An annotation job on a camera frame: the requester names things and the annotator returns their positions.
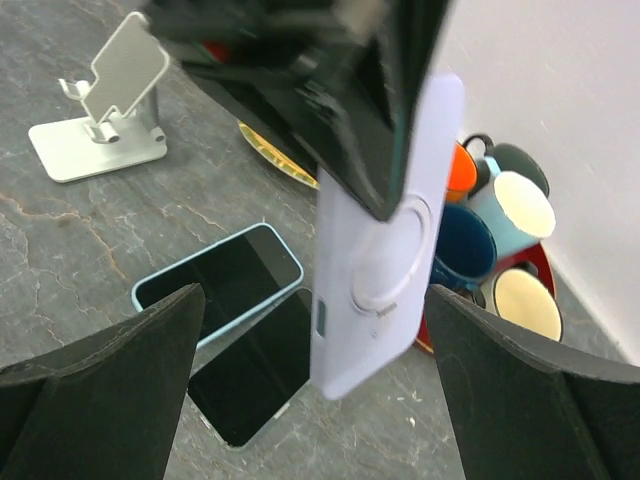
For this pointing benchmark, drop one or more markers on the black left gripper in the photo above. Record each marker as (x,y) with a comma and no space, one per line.
(203,36)

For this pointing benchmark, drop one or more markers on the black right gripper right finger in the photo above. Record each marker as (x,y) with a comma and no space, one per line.
(523,406)

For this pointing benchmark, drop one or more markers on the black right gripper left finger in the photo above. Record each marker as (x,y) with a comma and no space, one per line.
(106,406)

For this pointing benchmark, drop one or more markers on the clear cased black phone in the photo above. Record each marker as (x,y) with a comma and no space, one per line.
(252,380)

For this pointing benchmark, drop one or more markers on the light blue cased phone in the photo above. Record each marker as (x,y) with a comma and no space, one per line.
(240,275)

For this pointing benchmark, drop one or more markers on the lavender cased phone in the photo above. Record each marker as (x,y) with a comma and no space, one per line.
(370,277)

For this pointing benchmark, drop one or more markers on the white phone stand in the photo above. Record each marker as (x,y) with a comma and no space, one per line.
(121,126)

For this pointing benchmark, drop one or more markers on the woven bamboo tray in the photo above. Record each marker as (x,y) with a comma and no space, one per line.
(276,158)

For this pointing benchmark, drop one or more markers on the cream dimpled mug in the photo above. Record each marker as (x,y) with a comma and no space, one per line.
(520,297)

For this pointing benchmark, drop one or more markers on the orange mug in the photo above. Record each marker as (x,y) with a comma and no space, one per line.
(463,175)

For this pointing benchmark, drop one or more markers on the red round tray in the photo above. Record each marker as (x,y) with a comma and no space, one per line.
(532,259)

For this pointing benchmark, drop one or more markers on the dark blue mug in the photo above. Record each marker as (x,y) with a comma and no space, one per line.
(465,252)

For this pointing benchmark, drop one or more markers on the dark grey mug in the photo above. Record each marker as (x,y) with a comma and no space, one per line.
(504,157)

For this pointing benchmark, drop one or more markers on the light blue mug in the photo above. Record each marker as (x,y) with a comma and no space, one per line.
(515,210)

